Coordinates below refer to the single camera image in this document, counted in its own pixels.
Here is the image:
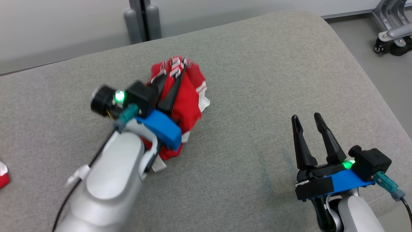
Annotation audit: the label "right arm teal-plug black cable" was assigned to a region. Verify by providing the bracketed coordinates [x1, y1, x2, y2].
[373, 171, 412, 220]

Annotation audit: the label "grey metal stand with casters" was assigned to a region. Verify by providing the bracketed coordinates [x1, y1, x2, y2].
[373, 0, 412, 56]

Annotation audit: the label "red white-sleeved jersey shirt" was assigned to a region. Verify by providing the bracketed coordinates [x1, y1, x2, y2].
[142, 55, 211, 173]

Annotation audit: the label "arm teal-plug black cable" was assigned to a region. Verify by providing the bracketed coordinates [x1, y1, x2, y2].
[373, 171, 412, 220]
[51, 104, 139, 232]

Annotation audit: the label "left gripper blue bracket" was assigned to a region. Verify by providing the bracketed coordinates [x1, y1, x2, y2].
[91, 62, 188, 150]

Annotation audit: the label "grey partition post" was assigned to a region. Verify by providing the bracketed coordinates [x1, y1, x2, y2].
[124, 0, 162, 44]

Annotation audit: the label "left arm teal-plug black cable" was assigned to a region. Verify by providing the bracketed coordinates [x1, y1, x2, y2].
[51, 104, 139, 232]

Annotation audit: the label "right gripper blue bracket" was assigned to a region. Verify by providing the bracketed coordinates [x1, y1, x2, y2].
[291, 113, 376, 228]

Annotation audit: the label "red white-striped shorts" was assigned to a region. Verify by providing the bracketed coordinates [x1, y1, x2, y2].
[0, 160, 10, 189]

